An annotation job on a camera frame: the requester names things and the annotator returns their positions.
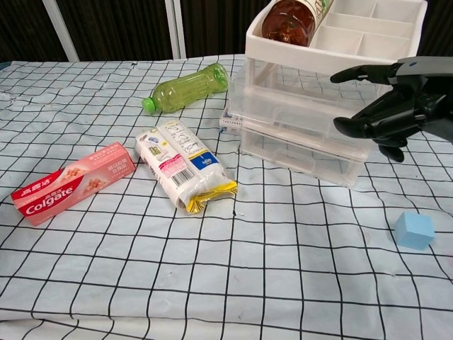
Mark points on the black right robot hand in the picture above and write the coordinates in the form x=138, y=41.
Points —
x=417, y=102

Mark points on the clear plastic storage box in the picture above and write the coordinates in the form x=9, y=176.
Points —
x=301, y=166
x=304, y=106
x=269, y=136

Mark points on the white plastic drawer organizer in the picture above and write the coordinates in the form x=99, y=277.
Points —
x=301, y=56

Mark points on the blue foam cube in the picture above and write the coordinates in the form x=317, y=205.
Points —
x=414, y=232

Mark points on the pink Colgate toothpaste box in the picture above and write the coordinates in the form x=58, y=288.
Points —
x=70, y=184

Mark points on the brown tea bottle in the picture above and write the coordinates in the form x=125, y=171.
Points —
x=290, y=21

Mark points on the small blue white carton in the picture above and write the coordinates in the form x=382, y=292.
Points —
x=230, y=122

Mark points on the green plastic bottle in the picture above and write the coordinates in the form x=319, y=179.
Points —
x=184, y=88

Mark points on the white yellow snack package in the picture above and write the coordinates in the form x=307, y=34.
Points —
x=180, y=159

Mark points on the dark pleated curtain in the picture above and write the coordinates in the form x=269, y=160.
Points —
x=117, y=28

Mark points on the white black checkered tablecloth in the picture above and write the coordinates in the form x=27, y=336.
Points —
x=141, y=276

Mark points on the white metal post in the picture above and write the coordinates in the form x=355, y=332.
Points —
x=62, y=28
x=176, y=28

